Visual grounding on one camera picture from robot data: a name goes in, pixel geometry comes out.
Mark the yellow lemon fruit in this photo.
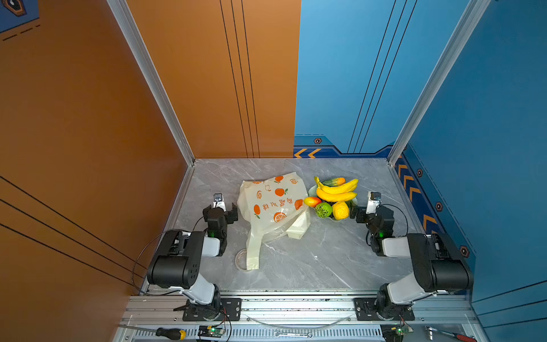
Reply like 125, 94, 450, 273
332, 202, 350, 221

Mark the cream plastic bag orange print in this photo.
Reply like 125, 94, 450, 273
237, 172, 311, 270

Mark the green bumpy fruit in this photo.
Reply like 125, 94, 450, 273
314, 202, 333, 218

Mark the red yellow mango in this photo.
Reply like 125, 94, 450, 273
303, 197, 322, 208

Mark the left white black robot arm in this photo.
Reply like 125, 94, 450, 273
147, 205, 238, 321

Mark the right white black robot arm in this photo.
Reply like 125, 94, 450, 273
351, 205, 474, 320

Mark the clear tape roll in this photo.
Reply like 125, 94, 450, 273
234, 249, 249, 272

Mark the yellow banana bunch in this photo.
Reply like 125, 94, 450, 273
314, 177, 359, 202

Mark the green orange papaya fruit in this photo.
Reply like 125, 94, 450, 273
322, 178, 346, 188

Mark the pale green fruit plate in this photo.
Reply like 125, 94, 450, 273
308, 185, 358, 222

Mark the right green circuit board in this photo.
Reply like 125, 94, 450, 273
381, 325, 414, 342

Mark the green circuit board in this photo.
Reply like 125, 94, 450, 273
381, 325, 414, 342
197, 326, 226, 340

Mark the left green circuit board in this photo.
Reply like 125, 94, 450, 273
197, 326, 226, 340

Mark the yellow black screwdriver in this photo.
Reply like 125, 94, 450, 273
118, 324, 187, 341

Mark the silver wrench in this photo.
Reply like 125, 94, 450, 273
273, 331, 313, 339

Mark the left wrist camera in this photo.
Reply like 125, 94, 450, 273
212, 193, 226, 211

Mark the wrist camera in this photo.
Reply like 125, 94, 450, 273
212, 193, 226, 211
366, 192, 381, 215

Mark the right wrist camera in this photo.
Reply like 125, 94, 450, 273
366, 192, 381, 215

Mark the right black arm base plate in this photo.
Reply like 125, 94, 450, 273
353, 298, 415, 321

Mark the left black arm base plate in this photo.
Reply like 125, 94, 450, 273
182, 297, 242, 322

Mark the aluminium front rail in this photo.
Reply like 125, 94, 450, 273
113, 290, 488, 341

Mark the red handled tool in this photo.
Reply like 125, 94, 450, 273
425, 326, 477, 342

